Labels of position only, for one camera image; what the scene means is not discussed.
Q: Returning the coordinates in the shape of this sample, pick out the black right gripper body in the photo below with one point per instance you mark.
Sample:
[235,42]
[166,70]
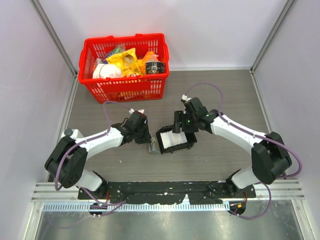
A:
[189,125]

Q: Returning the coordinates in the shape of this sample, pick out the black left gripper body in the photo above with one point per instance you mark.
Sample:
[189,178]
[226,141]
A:
[142,135]

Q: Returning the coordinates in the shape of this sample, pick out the black card box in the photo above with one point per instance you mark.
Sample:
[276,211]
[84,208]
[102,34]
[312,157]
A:
[191,140]

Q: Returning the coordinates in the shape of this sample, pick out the grey leather card holder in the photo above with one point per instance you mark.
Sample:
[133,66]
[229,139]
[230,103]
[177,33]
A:
[154,146]

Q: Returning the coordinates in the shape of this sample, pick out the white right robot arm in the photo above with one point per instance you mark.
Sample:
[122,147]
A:
[269,157]

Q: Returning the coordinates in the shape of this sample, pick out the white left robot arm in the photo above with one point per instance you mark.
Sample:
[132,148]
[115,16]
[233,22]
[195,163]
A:
[67,161]

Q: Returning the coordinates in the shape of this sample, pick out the stack of white cards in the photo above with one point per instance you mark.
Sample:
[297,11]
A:
[170,139]

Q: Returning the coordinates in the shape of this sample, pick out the black labelled bottle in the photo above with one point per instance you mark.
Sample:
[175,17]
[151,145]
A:
[155,67]

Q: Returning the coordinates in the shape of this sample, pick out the white device with grey button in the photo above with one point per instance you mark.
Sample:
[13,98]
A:
[72,133]

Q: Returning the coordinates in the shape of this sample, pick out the red plastic shopping basket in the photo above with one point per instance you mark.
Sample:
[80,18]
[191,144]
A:
[147,87]

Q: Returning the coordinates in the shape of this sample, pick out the orange snack packet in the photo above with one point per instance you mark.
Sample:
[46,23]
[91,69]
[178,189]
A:
[150,56]

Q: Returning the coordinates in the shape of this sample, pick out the white crumpled plastic bag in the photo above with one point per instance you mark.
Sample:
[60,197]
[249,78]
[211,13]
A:
[105,71]

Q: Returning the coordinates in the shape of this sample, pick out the yellow snack bag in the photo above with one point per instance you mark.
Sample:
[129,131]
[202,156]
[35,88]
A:
[127,62]

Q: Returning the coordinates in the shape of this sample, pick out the green blue snack packet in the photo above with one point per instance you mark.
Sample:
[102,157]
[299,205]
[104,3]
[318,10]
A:
[118,49]

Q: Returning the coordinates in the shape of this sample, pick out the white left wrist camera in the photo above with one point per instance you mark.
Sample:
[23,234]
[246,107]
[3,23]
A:
[136,112]

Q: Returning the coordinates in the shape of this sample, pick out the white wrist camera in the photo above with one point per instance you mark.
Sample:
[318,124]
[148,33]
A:
[136,112]
[185,98]

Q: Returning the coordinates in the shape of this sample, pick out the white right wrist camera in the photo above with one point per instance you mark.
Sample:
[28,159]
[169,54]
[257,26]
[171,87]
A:
[185,98]

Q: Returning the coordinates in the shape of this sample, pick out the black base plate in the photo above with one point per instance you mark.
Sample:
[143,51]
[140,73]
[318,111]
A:
[167,192]

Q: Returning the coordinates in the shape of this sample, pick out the white slotted cable duct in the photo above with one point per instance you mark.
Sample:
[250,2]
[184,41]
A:
[92,207]

